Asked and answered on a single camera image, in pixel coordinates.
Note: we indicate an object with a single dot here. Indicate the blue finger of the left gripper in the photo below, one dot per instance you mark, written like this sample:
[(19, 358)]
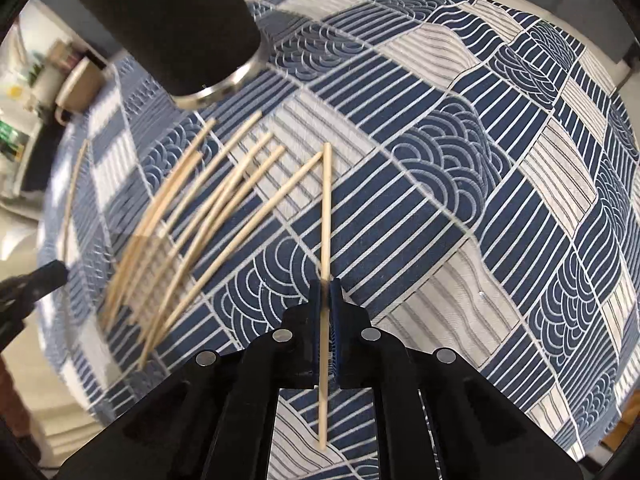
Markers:
[(19, 295)]

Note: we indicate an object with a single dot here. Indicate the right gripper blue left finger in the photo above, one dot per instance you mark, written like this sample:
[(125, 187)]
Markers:
[(214, 417)]

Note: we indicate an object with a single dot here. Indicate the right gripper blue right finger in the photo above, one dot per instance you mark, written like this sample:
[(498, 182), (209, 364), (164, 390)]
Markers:
[(436, 416)]

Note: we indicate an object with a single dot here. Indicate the beige ceramic mug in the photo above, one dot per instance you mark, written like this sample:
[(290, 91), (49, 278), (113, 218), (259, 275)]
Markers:
[(79, 90)]

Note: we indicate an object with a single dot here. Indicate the blue patterned tablecloth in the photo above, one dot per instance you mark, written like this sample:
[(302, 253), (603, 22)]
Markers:
[(486, 199)]

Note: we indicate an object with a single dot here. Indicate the black cylindrical utensil holder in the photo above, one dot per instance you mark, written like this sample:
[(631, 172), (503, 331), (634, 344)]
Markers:
[(199, 51)]

